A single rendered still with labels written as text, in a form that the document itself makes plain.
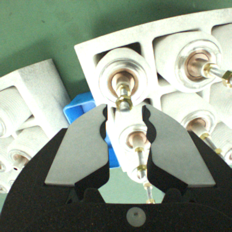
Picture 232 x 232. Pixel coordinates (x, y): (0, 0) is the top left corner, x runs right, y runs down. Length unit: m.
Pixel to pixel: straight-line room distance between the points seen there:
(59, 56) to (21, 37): 0.15
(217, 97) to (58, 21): 0.48
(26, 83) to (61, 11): 0.25
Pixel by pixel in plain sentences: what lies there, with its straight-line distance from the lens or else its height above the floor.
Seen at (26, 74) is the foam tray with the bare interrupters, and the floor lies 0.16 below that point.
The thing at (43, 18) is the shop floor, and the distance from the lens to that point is 0.51.
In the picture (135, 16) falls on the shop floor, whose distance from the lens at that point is 0.46.
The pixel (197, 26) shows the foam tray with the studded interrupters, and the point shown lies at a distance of 0.31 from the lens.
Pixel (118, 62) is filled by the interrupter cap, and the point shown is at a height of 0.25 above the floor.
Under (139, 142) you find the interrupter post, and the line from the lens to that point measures 0.24.
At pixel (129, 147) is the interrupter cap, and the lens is 0.28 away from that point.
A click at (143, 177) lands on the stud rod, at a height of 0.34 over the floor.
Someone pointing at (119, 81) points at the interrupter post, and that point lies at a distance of 0.18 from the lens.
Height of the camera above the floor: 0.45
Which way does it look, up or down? 59 degrees down
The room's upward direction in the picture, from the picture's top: 178 degrees counter-clockwise
